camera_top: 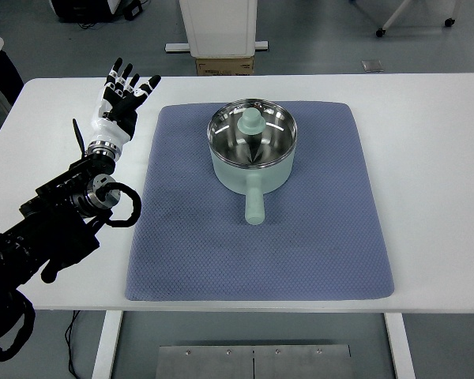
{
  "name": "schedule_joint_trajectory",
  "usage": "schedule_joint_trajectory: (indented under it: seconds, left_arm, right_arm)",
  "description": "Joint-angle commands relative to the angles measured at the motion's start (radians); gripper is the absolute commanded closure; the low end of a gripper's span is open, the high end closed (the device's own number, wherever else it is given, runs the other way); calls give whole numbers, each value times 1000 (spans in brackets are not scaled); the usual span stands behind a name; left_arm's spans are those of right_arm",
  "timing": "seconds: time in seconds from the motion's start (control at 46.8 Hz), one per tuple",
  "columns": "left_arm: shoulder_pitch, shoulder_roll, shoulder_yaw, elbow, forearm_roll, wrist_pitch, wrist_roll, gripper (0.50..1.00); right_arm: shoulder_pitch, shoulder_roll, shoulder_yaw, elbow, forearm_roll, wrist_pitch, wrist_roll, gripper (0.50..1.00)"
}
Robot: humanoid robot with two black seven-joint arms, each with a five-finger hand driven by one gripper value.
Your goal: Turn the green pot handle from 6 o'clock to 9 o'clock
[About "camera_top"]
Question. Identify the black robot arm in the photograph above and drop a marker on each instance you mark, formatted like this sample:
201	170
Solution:
58	230

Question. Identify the cardboard box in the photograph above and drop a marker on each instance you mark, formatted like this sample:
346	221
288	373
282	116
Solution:
243	66

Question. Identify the metal floor plate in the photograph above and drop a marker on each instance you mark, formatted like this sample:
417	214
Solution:
258	361

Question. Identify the green pot with handle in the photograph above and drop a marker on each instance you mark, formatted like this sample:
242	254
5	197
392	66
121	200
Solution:
253	173

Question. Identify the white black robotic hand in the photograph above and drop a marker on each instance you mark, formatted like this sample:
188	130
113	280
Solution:
114	119

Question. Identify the right white table leg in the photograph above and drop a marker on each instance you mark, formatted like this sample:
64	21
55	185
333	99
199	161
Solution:
399	347

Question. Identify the wheeled white frame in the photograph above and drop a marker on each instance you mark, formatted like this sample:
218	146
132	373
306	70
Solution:
409	19

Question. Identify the white table leg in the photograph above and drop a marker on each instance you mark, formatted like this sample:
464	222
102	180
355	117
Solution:
399	347
107	347

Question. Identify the black equipment on floor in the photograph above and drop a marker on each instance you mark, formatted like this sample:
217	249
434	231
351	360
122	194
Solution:
91	12

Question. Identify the left white table leg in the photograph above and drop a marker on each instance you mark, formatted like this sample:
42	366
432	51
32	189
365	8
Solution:
107	347

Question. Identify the blue quilted mat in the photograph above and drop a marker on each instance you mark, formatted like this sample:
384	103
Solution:
317	237

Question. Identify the glass lid with green knob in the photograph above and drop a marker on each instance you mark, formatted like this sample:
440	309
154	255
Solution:
252	133

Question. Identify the grey floor socket cover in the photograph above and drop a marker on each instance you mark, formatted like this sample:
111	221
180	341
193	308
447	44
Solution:
372	66

